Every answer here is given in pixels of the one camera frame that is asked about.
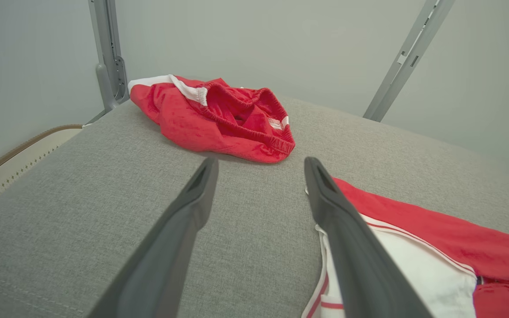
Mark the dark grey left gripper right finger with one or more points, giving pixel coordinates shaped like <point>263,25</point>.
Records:
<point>360,265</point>

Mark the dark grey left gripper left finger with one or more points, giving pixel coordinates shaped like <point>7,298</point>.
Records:
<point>166,247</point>

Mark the red and white shirt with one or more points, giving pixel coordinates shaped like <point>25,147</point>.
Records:
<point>449,238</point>

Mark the red shorts with white stripes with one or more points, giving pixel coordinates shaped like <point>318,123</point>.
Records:
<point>184,119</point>

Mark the cream perforated laundry basket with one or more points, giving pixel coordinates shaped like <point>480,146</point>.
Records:
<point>16,168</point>

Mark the grey metal stand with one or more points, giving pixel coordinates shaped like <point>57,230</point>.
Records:
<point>108,44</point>

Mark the grey slotted metal post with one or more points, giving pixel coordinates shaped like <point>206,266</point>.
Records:
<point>391,88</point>

